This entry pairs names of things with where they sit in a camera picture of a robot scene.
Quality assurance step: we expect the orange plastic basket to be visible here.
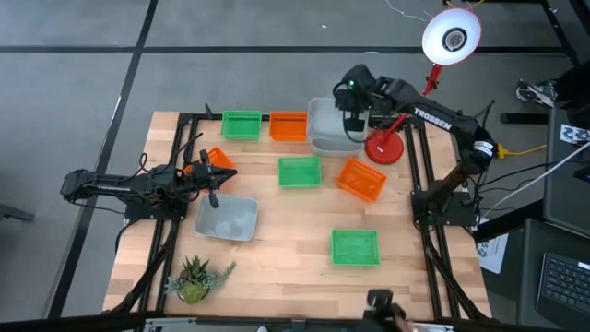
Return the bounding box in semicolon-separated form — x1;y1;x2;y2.
268;110;309;142
183;146;237;194
336;157;388;204

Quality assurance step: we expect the white cable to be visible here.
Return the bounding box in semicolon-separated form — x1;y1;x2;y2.
478;141;590;220

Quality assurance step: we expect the green plastic basket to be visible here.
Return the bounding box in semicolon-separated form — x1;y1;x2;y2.
331;228;383;267
277;155;323;189
220;110;264;141

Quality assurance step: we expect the black desk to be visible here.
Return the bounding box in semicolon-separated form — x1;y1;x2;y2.
515;218;590;332

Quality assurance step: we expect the white paper sheet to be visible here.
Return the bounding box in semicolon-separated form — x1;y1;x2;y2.
476;218;510;275

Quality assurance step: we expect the dark grey floor foot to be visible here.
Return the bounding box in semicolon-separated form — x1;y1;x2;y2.
0;202;36;223

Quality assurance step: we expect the black rig crossbar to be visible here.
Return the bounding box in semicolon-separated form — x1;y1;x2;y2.
0;312;590;332

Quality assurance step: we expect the black table-level camera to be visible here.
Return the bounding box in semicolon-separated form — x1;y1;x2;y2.
366;289;407;332

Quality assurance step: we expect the small potted succulent plant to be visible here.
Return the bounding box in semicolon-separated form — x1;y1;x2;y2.
164;255;238;305

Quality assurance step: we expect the person's shoe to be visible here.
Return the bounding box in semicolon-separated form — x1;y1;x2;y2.
515;78;560;109

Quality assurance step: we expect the person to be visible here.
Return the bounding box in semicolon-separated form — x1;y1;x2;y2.
550;59;590;116

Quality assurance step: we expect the printed marker paper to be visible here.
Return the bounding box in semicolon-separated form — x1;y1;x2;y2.
559;123;590;146

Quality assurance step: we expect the yellow extension cord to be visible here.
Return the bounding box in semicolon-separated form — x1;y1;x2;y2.
495;142;549;160

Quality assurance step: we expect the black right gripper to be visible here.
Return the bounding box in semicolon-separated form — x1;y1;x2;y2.
332;63;377;132

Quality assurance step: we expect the grey plastic bin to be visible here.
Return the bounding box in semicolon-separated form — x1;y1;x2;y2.
306;97;371;158
193;193;259;243

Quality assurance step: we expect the black keyboard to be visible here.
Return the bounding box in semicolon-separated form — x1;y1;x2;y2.
536;252;590;327

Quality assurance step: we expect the black metal table frame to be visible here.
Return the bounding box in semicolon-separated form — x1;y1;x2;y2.
103;103;492;324

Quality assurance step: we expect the black floor bar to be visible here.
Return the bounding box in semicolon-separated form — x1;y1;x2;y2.
500;112;550;125

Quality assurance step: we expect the dark grey side table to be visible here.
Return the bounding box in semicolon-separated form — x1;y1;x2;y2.
542;106;590;239

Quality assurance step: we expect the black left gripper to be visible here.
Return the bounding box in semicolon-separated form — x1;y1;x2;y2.
186;148;238;209

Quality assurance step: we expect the red desk lamp white shade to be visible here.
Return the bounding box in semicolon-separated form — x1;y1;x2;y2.
363;7;483;166

